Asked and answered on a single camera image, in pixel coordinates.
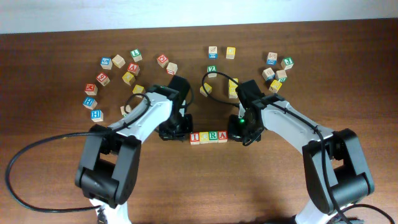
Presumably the red I block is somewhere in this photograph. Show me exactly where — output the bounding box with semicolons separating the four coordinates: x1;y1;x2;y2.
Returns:
190;133;200;145

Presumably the red a block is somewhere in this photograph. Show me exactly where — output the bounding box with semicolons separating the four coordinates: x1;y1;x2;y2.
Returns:
127;63;140;76
218;131;228;142

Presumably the yellow C block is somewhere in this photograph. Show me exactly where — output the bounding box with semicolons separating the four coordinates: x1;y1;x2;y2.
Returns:
199;132;210;144

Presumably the green R block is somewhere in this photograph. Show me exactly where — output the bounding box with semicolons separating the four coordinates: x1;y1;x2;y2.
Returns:
208;131;218;143

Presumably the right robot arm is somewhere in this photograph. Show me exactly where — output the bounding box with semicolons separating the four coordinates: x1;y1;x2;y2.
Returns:
228;80;374;223

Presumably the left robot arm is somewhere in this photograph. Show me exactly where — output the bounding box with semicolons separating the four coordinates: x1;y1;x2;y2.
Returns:
75;76;193;223

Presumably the yellow block pair lower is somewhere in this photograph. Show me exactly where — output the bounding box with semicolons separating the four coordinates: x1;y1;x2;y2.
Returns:
228;86;238;99

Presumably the yellow block pair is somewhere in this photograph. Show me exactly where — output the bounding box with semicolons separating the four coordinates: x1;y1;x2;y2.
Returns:
228;78;239;88
228;86;238;99

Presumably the yellow block pair upper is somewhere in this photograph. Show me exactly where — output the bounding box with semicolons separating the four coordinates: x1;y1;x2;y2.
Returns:
228;78;239;88

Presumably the yellow block right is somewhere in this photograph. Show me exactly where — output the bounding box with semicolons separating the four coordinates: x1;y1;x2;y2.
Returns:
269;80;282;93

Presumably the yellow block middle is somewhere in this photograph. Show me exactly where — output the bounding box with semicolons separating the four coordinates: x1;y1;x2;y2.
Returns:
200;83;212;97

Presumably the wooden K block green side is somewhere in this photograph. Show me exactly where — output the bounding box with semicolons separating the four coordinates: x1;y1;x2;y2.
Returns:
121;105;131;116

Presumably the yellow block lower left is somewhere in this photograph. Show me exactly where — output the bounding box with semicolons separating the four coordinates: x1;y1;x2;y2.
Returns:
132;85;146;98

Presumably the wooden block blue side right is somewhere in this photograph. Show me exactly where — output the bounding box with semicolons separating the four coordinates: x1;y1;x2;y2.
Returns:
262;68;275;82

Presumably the wooden block blue side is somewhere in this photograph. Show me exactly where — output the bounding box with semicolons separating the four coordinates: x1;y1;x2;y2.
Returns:
262;68;275;82
208;46;218;59

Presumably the wooden block red side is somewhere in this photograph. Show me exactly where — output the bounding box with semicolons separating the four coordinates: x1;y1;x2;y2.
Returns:
166;62;178;75

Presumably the wooden block green side right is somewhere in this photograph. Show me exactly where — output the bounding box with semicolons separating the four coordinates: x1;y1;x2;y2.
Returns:
275;70;287;82

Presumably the green Z block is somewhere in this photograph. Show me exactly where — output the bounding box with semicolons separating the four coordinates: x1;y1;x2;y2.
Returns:
207;65;217;78

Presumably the red circle block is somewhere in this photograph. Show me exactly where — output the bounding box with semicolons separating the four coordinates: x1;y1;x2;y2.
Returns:
157;54;169;68

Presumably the yellow block upper left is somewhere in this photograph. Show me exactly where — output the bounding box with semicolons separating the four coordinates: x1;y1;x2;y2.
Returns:
122;72;136;85

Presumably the blue top far right block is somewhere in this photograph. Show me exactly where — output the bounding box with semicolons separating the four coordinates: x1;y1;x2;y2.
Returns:
266;52;278;65

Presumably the green J block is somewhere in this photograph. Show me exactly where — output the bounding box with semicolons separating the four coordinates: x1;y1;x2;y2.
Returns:
281;57;294;70

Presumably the yellow top far block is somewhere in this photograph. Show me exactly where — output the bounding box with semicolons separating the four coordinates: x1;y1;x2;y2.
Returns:
226;47;236;60

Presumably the blue H block near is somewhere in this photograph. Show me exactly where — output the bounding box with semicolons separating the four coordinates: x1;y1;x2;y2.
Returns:
90;110;104;122

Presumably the blue h block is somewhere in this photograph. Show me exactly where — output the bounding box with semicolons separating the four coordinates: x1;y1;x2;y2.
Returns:
90;110;104;122
83;97;98;110

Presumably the green L block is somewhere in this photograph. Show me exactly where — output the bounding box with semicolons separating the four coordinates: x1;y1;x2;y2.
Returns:
130;49;142;62

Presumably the plain wooden block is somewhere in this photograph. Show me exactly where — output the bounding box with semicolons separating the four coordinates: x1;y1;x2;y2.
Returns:
112;55;126;68

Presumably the red 6 block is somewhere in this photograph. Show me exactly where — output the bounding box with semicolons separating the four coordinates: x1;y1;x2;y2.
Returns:
96;72;110;86

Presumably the blue H block far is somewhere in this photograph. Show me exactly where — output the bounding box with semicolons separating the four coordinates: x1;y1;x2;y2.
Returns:
83;97;98;110

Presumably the red M block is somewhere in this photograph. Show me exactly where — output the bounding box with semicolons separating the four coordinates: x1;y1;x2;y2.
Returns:
85;83;98;96

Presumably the blue 5 block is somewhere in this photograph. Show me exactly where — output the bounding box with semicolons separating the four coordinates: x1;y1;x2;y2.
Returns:
100;57;113;70

